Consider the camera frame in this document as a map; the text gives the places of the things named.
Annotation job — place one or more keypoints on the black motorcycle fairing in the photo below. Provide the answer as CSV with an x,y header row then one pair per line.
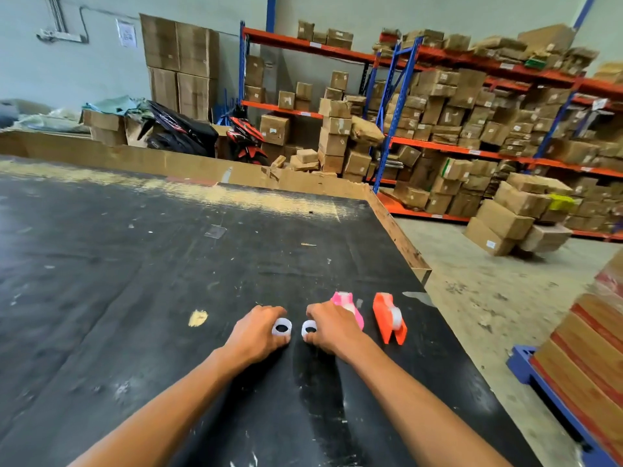
x,y
181,131

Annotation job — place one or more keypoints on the blue plastic pallet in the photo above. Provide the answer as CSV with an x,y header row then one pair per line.
x,y
550,398

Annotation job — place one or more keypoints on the pile of cardboard boxes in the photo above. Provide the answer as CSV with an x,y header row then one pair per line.
x,y
518,216

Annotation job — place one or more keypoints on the person's right fingers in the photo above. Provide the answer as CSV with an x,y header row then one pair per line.
x,y
311,330

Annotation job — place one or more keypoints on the person's right hand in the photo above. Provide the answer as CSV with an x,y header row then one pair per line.
x,y
333,330

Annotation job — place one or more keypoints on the grey wall conduit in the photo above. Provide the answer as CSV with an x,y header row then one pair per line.
x,y
61,25

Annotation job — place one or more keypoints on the green tarp sheet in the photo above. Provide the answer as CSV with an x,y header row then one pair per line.
x,y
119,105

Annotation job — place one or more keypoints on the pink tape dispenser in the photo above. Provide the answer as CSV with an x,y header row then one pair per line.
x,y
351,306

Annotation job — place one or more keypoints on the clear tape roll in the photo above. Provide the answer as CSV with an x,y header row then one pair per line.
x,y
282,327
308,328

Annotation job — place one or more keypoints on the orange and blue storage rack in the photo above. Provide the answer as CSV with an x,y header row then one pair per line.
x,y
486,72

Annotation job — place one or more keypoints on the white paper notice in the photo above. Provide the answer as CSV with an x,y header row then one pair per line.
x,y
126,33

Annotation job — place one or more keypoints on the person's right forearm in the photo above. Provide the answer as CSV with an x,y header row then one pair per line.
x,y
418,408

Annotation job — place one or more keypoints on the cardboard table edge barrier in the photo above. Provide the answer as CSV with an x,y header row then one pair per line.
x,y
204,167

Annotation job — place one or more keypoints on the person's left fingers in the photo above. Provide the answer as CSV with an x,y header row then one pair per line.
x,y
278,338

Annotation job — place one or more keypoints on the stack of boxes on floor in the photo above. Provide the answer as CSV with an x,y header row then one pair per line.
x,y
336,136

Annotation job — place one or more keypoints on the large brown cardboard carton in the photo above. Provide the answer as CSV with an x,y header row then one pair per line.
x,y
159,41
195,97
163,88
197,49

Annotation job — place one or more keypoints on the person's left forearm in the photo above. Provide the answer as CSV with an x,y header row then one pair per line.
x,y
168,408

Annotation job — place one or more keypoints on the red and black motorcycle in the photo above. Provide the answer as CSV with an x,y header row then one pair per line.
x,y
245,137

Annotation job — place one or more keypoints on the person's left hand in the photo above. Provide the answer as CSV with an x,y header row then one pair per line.
x,y
253,335

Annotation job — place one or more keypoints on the stack of wrapped brown cartons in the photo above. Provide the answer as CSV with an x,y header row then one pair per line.
x,y
586,350

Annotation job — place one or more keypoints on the open brown cardboard box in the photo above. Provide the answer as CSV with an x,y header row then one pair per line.
x,y
104,126

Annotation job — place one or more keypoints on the orange tape dispenser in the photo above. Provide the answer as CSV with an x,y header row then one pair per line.
x,y
389,317

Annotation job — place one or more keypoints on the stacked boxes on rack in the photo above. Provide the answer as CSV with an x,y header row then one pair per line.
x,y
491,126

